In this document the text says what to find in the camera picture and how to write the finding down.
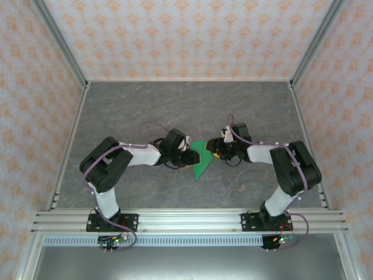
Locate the aluminium frame post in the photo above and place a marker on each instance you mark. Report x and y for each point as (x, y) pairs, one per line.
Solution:
(63, 43)
(312, 43)

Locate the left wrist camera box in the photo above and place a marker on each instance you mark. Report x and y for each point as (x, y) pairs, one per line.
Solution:
(185, 143)

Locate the aluminium table side rail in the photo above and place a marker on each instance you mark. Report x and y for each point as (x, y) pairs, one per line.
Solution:
(309, 131)
(68, 146)

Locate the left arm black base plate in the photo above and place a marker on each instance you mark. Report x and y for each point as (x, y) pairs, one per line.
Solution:
(131, 221)

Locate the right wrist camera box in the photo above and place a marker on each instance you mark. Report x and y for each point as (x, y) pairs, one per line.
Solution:
(227, 134)

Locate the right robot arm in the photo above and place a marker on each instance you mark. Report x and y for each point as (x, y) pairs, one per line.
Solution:
(291, 175)

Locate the aluminium lower frame rail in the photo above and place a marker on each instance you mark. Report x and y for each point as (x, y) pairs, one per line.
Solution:
(30, 256)
(345, 256)

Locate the green square paper sheet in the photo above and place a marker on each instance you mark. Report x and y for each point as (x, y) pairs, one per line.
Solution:
(204, 167)

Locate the wide aluminium mounting rail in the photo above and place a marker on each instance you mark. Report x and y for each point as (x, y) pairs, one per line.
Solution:
(189, 221)

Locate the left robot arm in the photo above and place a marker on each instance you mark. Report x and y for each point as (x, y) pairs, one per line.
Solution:
(107, 175)

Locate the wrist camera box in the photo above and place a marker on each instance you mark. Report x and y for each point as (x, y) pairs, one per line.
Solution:
(185, 143)
(227, 134)

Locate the thin aluminium table rail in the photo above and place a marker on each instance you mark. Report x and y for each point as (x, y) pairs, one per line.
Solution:
(189, 80)

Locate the grey metal panel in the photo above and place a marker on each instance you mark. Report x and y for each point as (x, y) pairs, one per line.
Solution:
(189, 265)

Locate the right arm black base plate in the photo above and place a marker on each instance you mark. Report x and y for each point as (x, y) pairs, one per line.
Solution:
(247, 226)

